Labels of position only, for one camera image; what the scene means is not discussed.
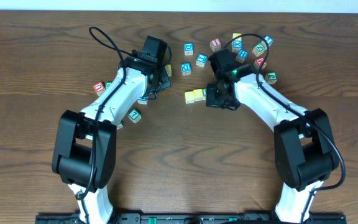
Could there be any yellow O block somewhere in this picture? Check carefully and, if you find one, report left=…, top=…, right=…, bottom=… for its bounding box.
left=193, top=89, right=204, bottom=101

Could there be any blue 2 block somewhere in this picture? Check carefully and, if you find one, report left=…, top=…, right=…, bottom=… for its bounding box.
left=261, top=35, right=273, bottom=48

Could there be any blue H block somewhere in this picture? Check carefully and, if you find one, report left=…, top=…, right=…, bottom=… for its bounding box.
left=236, top=49, right=249, bottom=63

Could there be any green N block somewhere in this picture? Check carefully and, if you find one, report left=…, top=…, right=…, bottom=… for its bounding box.
left=252, top=43, right=266, bottom=57

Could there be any green 4 block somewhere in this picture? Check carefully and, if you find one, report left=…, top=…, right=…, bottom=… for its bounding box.
left=117, top=122, right=123, bottom=129

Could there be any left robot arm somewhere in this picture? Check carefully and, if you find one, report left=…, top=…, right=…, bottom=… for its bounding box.
left=52, top=36, right=170, bottom=223

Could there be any red I block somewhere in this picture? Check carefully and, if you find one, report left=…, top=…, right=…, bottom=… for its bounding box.
left=210, top=39, right=222, bottom=52

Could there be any yellow C block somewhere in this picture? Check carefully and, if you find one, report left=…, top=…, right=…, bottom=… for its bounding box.
left=185, top=91, right=195, bottom=104

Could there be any yellow S block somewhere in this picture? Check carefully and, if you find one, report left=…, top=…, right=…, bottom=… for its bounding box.
left=165, top=64, right=172, bottom=77

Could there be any blue X block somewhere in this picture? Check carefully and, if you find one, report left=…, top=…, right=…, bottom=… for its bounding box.
left=232, top=40, right=242, bottom=53

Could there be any blue D block upper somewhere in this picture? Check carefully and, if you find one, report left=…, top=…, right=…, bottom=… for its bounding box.
left=184, top=42, right=194, bottom=56

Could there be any blue d block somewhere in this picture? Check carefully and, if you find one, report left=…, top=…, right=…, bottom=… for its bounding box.
left=184, top=42, right=194, bottom=56
left=181, top=62, right=192, bottom=76

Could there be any green 7 block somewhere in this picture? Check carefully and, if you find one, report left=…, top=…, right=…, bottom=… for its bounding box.
left=128, top=109, right=142, bottom=123

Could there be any red U block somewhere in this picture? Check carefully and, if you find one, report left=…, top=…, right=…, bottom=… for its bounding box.
left=93, top=82, right=105, bottom=96

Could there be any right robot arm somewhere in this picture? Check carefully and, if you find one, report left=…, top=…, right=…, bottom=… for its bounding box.
left=206, top=49, right=340, bottom=223

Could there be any yellow block top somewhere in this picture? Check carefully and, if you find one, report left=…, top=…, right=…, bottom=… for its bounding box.
left=232, top=33, right=242, bottom=41

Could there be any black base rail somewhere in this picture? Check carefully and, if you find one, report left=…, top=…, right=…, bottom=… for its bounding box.
left=35, top=212, right=347, bottom=224

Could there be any blue D block lower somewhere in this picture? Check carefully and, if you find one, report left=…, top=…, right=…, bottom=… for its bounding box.
left=181, top=62, right=192, bottom=76

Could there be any green J block left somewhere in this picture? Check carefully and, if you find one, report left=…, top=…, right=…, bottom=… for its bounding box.
left=105, top=82, right=112, bottom=88

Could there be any red W block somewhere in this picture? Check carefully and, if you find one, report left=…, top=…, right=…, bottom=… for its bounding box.
left=254, top=57, right=267, bottom=70

